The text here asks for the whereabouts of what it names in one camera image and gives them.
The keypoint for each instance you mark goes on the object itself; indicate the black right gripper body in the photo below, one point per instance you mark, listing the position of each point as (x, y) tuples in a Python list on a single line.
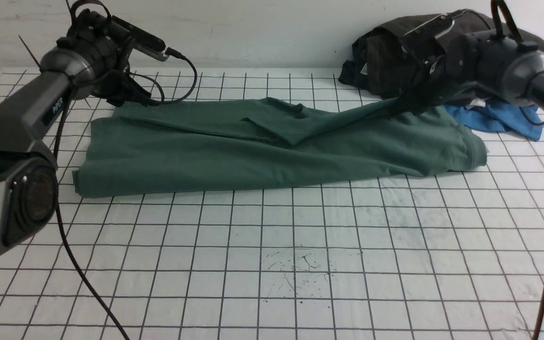
[(496, 64)]

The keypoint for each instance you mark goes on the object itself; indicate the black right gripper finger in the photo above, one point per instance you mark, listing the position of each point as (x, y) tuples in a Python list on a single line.
[(413, 100)]

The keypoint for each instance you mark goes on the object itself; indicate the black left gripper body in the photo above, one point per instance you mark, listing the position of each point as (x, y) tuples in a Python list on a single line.
[(93, 47)]

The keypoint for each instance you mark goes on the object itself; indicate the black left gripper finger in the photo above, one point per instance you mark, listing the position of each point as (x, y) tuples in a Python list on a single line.
[(122, 88)]

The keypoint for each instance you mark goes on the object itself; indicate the green long sleeve shirt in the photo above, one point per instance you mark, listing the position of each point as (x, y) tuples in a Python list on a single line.
[(248, 145)]

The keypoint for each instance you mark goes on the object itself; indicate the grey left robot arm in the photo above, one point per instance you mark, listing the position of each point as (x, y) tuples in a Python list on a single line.
[(28, 182)]

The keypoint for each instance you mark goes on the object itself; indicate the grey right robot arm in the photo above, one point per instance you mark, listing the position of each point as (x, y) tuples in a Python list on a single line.
[(477, 97)]

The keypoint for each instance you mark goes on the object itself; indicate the dark grey crumpled garment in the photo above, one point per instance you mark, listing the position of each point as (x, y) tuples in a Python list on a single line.
[(379, 65)]

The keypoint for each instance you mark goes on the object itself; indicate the blue garment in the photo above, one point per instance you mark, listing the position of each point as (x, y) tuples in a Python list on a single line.
[(498, 116)]

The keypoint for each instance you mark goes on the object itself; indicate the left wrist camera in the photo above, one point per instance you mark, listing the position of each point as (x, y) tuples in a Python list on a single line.
[(146, 43)]

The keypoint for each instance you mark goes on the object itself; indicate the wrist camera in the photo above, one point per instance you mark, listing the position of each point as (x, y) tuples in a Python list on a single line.
[(146, 43), (431, 31)]

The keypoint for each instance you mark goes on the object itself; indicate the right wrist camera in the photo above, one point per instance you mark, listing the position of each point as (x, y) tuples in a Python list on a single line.
[(431, 31)]

